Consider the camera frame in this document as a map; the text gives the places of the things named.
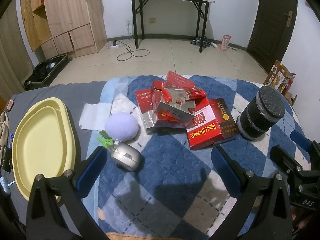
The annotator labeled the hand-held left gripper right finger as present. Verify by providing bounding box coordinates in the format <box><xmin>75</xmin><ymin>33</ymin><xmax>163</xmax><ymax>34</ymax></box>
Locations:
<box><xmin>211</xmin><ymin>145</ymin><xmax>293</xmax><ymax>240</ymax></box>

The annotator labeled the large red cigarette box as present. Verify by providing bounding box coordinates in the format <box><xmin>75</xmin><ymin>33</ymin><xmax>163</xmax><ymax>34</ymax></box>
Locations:
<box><xmin>186</xmin><ymin>97</ymin><xmax>237</xmax><ymax>151</ymax></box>

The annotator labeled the black grey foam cylinder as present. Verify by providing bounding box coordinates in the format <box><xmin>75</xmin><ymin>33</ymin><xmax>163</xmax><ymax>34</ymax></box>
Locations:
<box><xmin>246</xmin><ymin>86</ymin><xmax>286</xmax><ymax>130</ymax></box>
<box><xmin>236</xmin><ymin>112</ymin><xmax>269</xmax><ymax>141</ymax></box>

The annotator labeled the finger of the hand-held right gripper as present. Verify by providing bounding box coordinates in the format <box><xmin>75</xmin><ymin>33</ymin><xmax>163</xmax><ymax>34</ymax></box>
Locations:
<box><xmin>270</xmin><ymin>144</ymin><xmax>311</xmax><ymax>175</ymax></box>
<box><xmin>290</xmin><ymin>129</ymin><xmax>320</xmax><ymax>156</ymax></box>

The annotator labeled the pale yellow plastic basin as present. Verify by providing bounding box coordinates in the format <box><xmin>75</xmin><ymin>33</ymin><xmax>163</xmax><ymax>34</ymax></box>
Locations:
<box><xmin>11</xmin><ymin>97</ymin><xmax>76</xmax><ymax>202</ymax></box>

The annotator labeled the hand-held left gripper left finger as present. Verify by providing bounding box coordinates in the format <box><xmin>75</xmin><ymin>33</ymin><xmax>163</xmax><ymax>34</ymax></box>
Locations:
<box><xmin>26</xmin><ymin>145</ymin><xmax>108</xmax><ymax>240</ymax></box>

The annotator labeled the silver cigarette pack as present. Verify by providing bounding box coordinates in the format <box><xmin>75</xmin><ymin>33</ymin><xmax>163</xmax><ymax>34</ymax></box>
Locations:
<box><xmin>162</xmin><ymin>88</ymin><xmax>191</xmax><ymax>104</ymax></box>

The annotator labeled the black open suitcase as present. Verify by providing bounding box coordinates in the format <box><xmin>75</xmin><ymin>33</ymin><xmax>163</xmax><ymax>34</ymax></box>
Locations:
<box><xmin>24</xmin><ymin>54</ymin><xmax>70</xmax><ymax>91</ymax></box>

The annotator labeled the printed cardboard box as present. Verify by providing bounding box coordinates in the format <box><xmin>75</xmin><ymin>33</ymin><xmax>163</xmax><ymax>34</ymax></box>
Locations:
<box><xmin>263</xmin><ymin>60</ymin><xmax>297</xmax><ymax>98</ymax></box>

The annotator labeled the dark red cigarette carton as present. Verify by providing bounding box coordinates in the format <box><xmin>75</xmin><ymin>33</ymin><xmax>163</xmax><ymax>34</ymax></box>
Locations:
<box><xmin>165</xmin><ymin>70</ymin><xmax>196</xmax><ymax>90</ymax></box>

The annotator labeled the dark wooden door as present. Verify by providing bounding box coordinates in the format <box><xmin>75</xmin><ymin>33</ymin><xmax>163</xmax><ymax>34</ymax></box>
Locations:
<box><xmin>246</xmin><ymin>0</ymin><xmax>300</xmax><ymax>66</ymax></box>

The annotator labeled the green plastic charm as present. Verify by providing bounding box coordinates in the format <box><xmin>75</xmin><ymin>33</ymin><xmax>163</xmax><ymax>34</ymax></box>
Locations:
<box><xmin>97</xmin><ymin>130</ymin><xmax>118</xmax><ymax>148</ymax></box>

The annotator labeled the silver red cigarette carton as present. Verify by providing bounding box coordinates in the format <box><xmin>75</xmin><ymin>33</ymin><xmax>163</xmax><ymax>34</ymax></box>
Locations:
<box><xmin>155</xmin><ymin>99</ymin><xmax>196</xmax><ymax>122</ymax></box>

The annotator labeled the blue white checkered blanket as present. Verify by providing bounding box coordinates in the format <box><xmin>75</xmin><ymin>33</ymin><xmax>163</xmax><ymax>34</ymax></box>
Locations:
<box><xmin>82</xmin><ymin>74</ymin><xmax>307</xmax><ymax>240</ymax></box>

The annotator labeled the pile of clothes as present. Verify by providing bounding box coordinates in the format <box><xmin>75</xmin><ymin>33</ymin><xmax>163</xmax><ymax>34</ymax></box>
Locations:
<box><xmin>190</xmin><ymin>36</ymin><xmax>213</xmax><ymax>48</ymax></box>

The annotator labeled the lilac plush ball keychain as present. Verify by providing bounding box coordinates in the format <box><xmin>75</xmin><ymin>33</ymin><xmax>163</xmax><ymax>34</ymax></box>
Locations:
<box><xmin>104</xmin><ymin>112</ymin><xmax>139</xmax><ymax>141</ymax></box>

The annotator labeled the light blue cable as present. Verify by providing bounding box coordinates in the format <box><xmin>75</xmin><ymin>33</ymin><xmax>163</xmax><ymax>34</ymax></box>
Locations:
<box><xmin>0</xmin><ymin>176</ymin><xmax>15</xmax><ymax>195</ymax></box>

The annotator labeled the wooden wardrobe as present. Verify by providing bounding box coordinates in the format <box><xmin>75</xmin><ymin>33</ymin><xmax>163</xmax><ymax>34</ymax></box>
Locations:
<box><xmin>19</xmin><ymin>0</ymin><xmax>108</xmax><ymax>58</ymax></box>

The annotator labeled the translucent gauze sheet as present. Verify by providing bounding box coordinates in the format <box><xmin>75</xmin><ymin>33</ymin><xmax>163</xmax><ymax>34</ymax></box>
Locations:
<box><xmin>114</xmin><ymin>79</ymin><xmax>131</xmax><ymax>98</ymax></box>

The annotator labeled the silver oval gadget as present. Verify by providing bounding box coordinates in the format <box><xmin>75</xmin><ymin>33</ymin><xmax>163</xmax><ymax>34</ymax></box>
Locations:
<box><xmin>110</xmin><ymin>142</ymin><xmax>143</xmax><ymax>172</ymax></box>

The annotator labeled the white paper towel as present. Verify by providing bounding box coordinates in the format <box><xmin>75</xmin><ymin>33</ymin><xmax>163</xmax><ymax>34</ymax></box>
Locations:
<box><xmin>78</xmin><ymin>102</ymin><xmax>112</xmax><ymax>130</ymax></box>

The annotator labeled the pink snack bag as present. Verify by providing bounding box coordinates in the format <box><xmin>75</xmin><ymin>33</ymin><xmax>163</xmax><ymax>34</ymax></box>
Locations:
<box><xmin>220</xmin><ymin>35</ymin><xmax>232</xmax><ymax>52</ymax></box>

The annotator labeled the power strip with cable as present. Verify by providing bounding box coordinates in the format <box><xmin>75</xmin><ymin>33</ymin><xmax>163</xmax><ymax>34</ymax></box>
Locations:
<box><xmin>107</xmin><ymin>39</ymin><xmax>151</xmax><ymax>62</ymax></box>

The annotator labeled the beige curtain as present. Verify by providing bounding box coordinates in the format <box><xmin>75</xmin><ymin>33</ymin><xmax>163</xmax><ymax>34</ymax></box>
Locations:
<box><xmin>0</xmin><ymin>10</ymin><xmax>34</xmax><ymax>98</ymax></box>

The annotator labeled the white fluffy cotton pad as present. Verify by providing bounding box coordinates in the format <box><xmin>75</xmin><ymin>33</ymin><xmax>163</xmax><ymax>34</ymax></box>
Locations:
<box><xmin>111</xmin><ymin>92</ymin><xmax>137</xmax><ymax>116</ymax></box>

